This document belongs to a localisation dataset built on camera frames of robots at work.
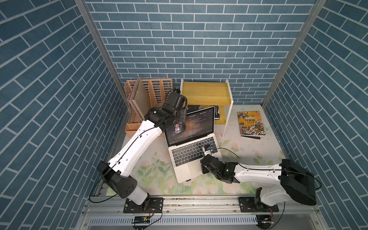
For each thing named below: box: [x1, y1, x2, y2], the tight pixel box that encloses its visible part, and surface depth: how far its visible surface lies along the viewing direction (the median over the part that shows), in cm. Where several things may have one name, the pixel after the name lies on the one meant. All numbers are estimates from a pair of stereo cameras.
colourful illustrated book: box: [237, 110, 266, 140], surface depth 107 cm
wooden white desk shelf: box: [180, 78, 234, 138], surface depth 84 cm
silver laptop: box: [163, 106, 222, 184], surface depth 84 cm
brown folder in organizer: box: [130, 76, 152, 120], surface depth 99 cm
